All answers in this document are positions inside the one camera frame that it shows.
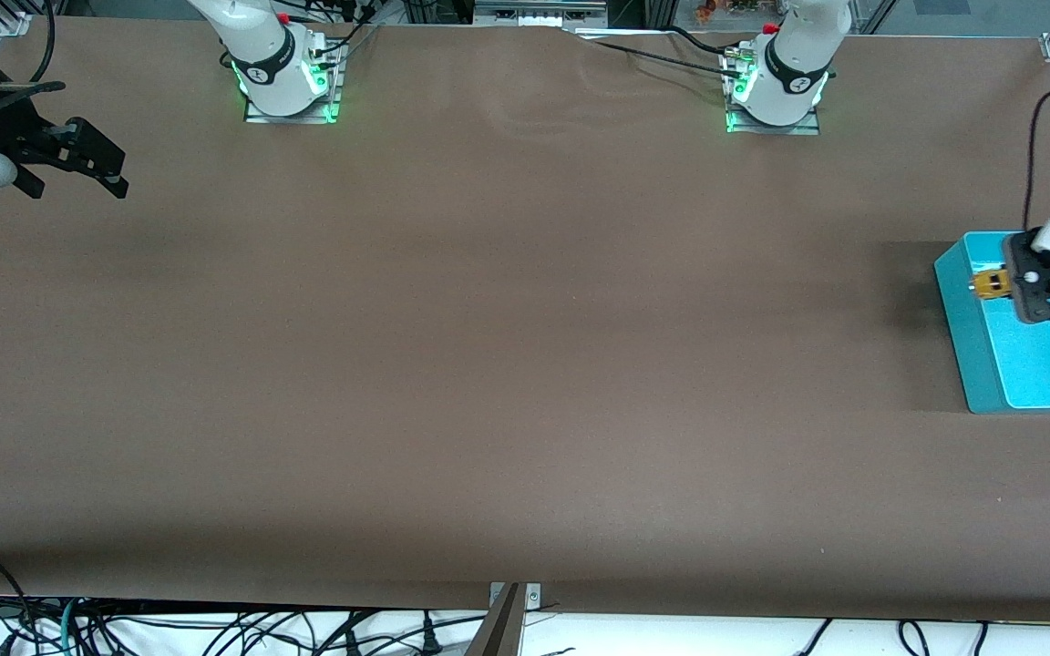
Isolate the yellow beetle toy car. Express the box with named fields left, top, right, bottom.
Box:
left=969, top=268, right=1012, bottom=301

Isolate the teal plastic bin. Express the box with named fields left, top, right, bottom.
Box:
left=933, top=231, right=1050, bottom=415

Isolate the grey power strip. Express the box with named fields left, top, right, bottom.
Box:
left=473, top=0, right=610, bottom=28

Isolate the dark support beam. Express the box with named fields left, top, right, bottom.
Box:
left=465, top=583, right=528, bottom=656

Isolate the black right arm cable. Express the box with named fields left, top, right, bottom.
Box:
left=0, top=0, right=67, bottom=119

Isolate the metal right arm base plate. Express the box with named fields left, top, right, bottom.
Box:
left=242, top=41, right=345, bottom=125

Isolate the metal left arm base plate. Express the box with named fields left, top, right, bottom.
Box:
left=724, top=50, right=823, bottom=137

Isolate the black cable on table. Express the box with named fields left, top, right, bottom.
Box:
left=571, top=26, right=749, bottom=78

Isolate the metal table edge bracket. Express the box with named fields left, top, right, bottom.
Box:
left=489, top=583, right=542, bottom=610

